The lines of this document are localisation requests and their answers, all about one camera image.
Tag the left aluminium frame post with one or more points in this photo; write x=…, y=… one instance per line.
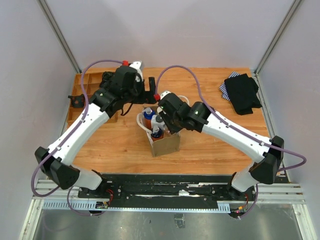
x=43, y=4

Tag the beige canvas bag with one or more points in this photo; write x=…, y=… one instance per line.
x=170, y=143

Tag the black garment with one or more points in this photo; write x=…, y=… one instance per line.
x=242, y=91

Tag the orange bottle blue pump collar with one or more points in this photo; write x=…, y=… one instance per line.
x=148, y=114

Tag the white slotted cable duct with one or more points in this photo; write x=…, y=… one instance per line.
x=92, y=206

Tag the rolled tie orange pattern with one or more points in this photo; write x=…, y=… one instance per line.
x=77, y=101

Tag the rolled tie green pattern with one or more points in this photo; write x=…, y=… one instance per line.
x=107, y=76

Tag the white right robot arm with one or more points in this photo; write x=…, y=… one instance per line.
x=263, y=151

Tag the white bottle grey cap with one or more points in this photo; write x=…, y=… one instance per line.
x=156, y=120

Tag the right aluminium frame post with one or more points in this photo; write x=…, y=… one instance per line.
x=294, y=7

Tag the blue white striped cloth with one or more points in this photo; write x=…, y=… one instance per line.
x=223, y=88

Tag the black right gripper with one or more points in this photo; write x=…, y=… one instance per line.
x=172, y=128

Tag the aluminium frame post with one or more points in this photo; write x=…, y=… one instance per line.
x=43, y=4
x=294, y=7

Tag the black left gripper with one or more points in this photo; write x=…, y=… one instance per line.
x=146, y=97

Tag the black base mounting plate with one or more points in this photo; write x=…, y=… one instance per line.
x=164, y=190

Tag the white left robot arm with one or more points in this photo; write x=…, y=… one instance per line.
x=56, y=160

